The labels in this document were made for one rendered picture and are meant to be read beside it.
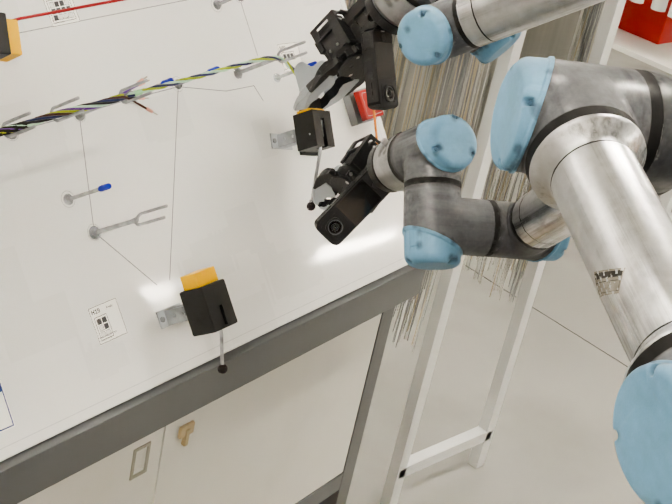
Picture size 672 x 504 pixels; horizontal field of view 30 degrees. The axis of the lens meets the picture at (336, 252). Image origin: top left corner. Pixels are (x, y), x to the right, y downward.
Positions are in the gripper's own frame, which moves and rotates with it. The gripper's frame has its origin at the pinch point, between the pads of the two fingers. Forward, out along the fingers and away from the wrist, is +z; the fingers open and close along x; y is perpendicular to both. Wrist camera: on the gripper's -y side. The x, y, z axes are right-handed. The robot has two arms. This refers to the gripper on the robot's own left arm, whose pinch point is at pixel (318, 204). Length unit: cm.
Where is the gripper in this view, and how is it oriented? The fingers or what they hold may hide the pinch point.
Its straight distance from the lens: 189.6
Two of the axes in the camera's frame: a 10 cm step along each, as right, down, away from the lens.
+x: -7.2, -6.4, -2.8
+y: 5.1, -7.5, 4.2
